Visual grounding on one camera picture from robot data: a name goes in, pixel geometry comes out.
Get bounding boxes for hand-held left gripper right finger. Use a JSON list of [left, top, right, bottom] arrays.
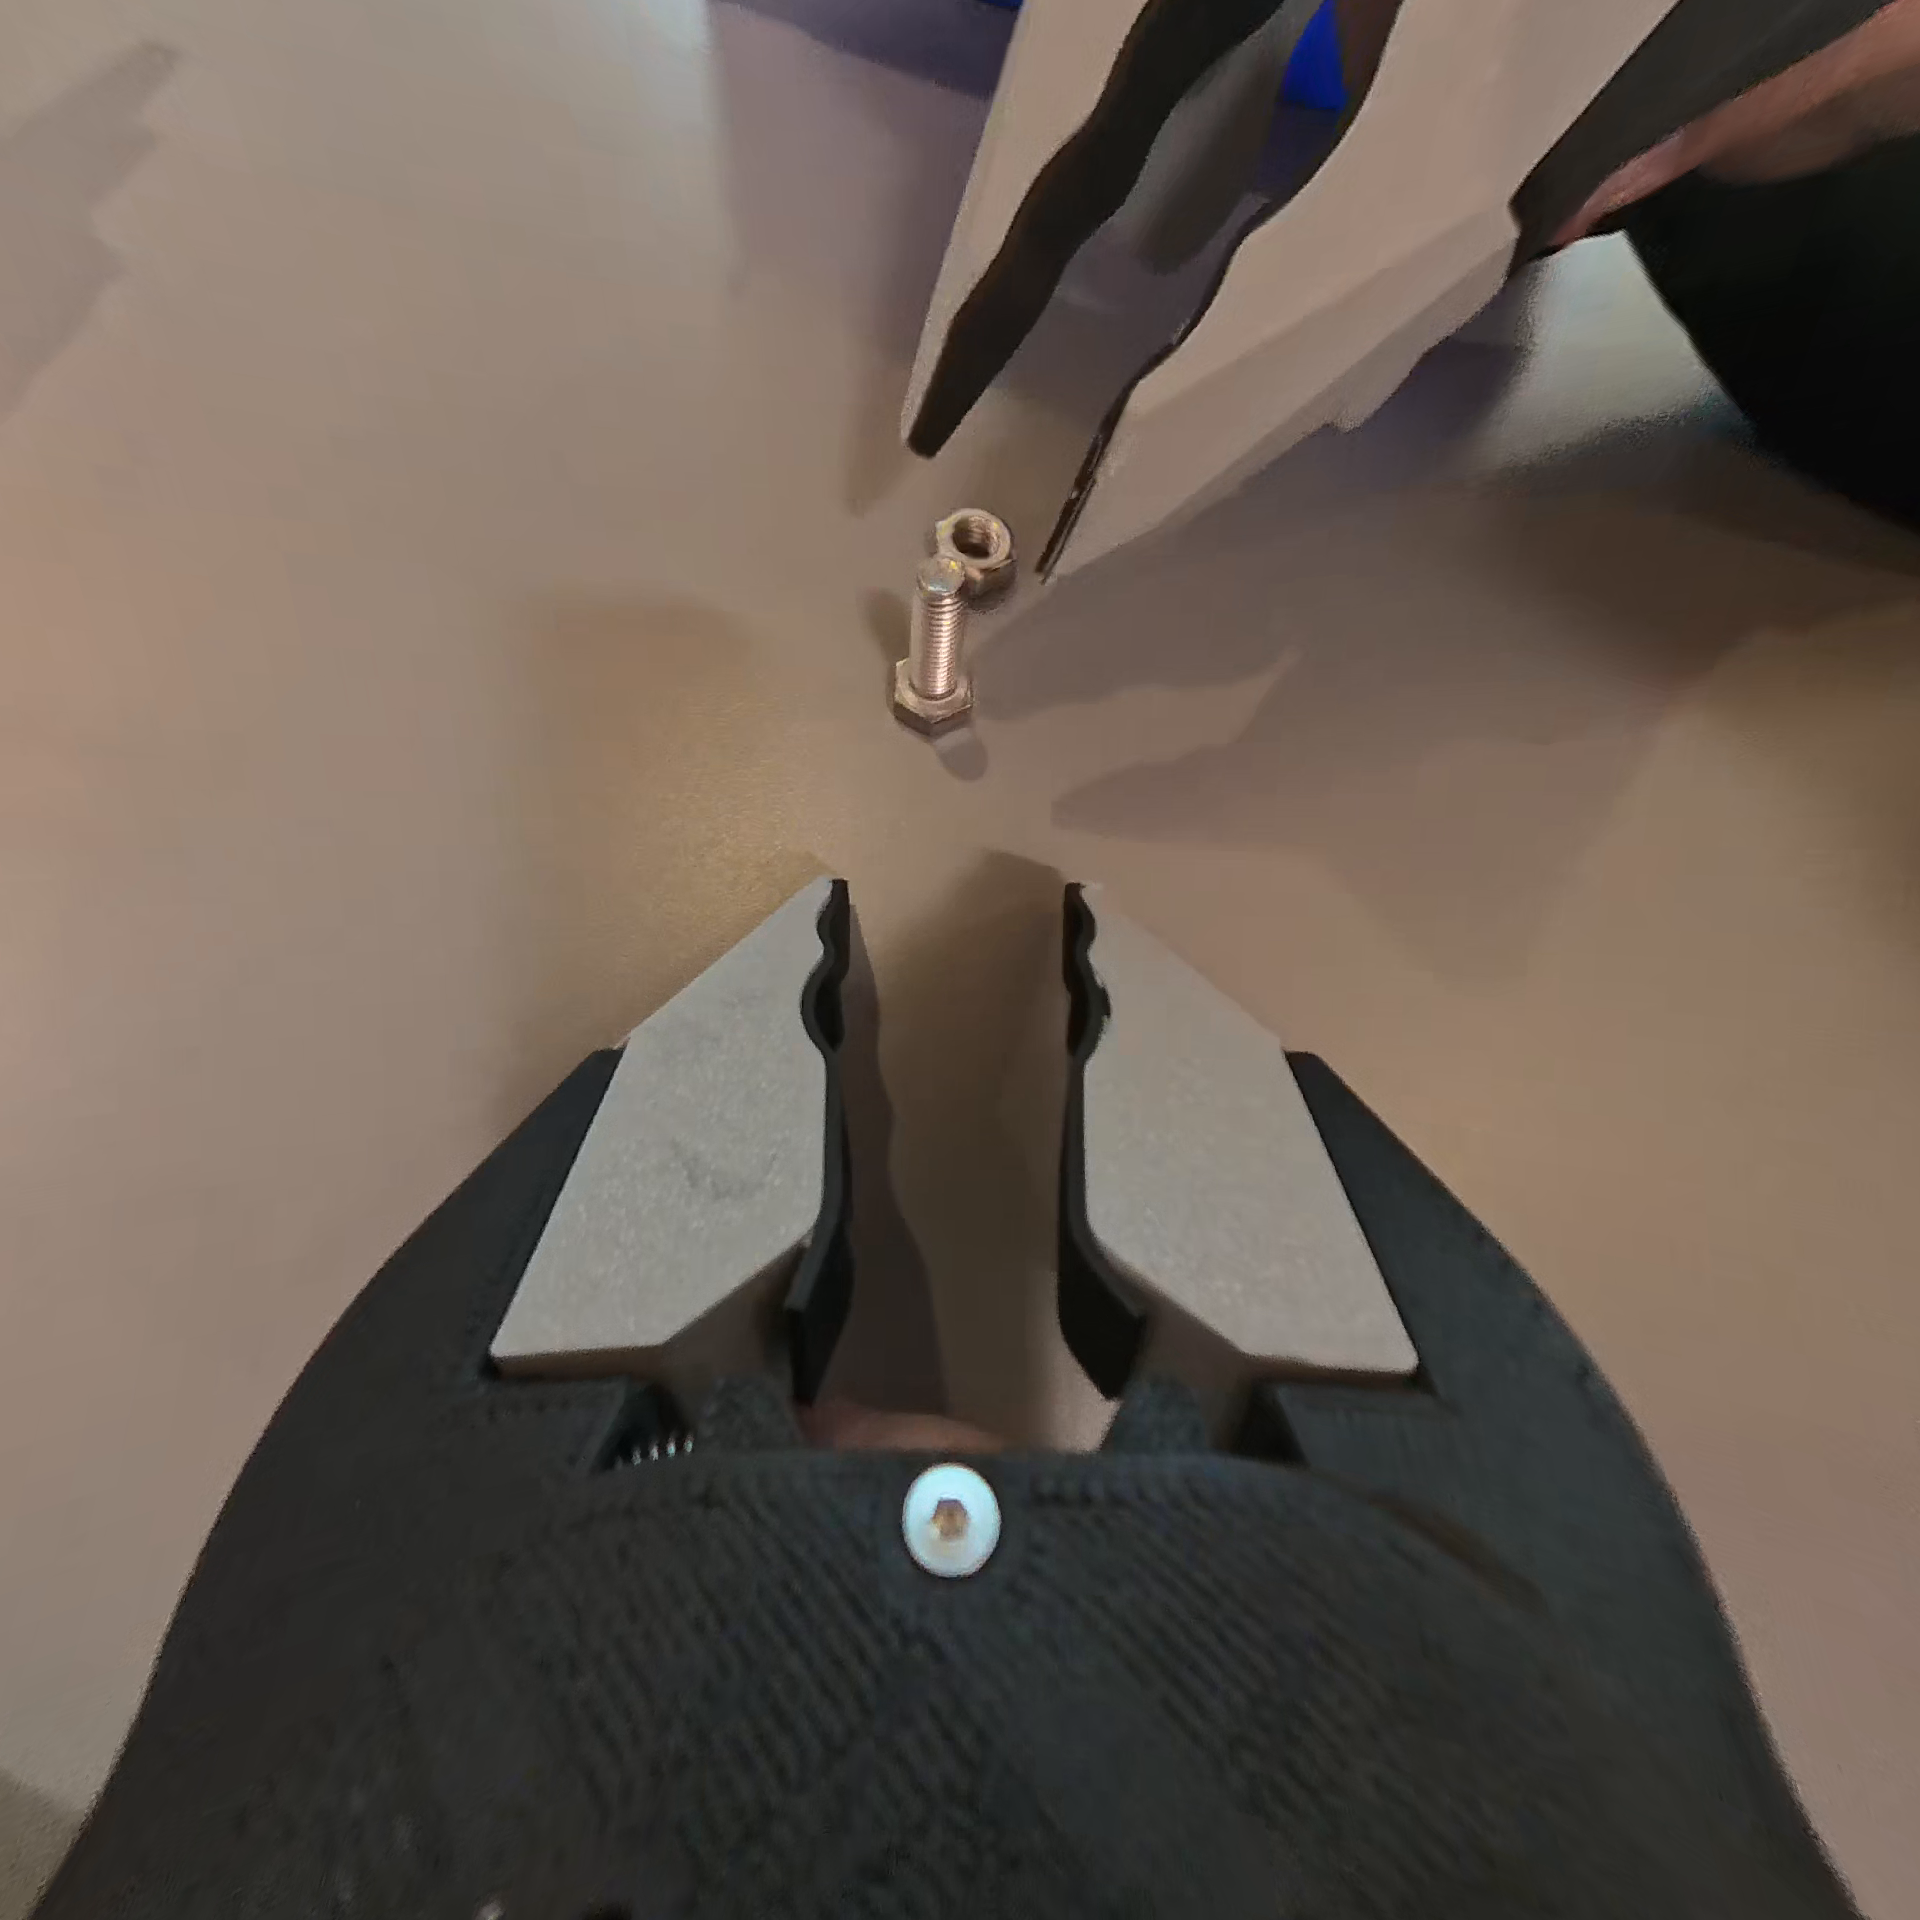
[[1056, 881, 1423, 1400]]

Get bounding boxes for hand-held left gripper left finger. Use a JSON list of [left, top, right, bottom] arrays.
[[490, 878, 859, 1407]]

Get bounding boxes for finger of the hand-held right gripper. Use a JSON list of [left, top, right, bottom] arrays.
[[902, 0, 1296, 461], [1035, 0, 1685, 582]]

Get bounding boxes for steel hex nut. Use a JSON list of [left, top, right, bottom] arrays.
[[933, 505, 1022, 597]]

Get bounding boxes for steel hex bolt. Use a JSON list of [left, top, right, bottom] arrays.
[[893, 550, 982, 741]]

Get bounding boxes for person's right forearm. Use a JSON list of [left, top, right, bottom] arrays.
[[1627, 157, 1920, 529]]

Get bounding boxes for person's right hand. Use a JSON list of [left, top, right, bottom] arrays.
[[1553, 17, 1920, 249]]

